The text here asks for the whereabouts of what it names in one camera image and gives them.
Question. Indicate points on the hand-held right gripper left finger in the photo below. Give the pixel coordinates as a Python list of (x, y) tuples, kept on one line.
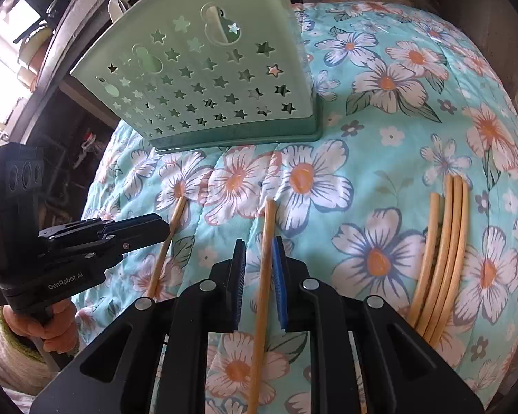
[(238, 284)]

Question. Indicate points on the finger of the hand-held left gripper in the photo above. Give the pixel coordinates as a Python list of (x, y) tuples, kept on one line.
[(142, 230), (103, 254)]

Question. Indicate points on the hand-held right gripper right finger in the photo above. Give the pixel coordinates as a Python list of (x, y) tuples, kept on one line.
[(280, 284)]

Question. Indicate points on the wooden chopstick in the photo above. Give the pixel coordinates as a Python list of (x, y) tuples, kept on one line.
[(462, 241), (444, 241), (265, 267), (430, 241), (160, 267), (453, 241)]

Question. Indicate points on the white shell-shaped rice paddle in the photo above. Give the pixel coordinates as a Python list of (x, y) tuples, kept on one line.
[(114, 11)]

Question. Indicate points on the green star-cutout utensil holder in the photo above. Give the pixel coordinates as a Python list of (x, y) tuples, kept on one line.
[(250, 26)]

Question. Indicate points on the person's left forearm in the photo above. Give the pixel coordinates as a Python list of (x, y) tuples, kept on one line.
[(8, 353)]

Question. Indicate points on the person's left hand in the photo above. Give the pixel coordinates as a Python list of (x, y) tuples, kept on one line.
[(60, 327)]

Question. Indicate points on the brown basin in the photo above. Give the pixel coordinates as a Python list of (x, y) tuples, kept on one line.
[(28, 75)]

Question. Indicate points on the floral turquoise blanket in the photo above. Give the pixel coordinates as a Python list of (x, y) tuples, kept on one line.
[(371, 159)]

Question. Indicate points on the concrete kitchen counter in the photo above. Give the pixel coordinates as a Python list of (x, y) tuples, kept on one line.
[(56, 51)]

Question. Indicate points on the pale green basin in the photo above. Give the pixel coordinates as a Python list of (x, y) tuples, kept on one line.
[(36, 47)]

